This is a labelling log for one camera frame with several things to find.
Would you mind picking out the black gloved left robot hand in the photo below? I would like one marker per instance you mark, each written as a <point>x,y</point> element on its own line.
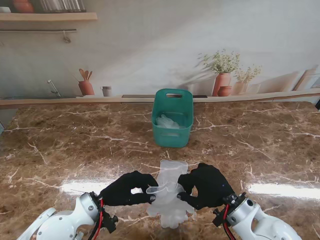
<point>127,190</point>

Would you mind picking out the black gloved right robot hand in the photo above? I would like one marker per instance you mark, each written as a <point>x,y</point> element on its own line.
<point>207,185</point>

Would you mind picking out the green plastic basket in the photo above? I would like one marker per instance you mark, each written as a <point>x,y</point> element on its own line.
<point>172,142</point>

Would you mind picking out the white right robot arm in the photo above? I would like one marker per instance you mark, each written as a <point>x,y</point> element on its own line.
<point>260,222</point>

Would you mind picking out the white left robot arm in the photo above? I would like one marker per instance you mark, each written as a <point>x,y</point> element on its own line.
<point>57,225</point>

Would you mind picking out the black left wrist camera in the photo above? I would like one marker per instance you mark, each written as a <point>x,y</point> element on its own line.
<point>110,222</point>

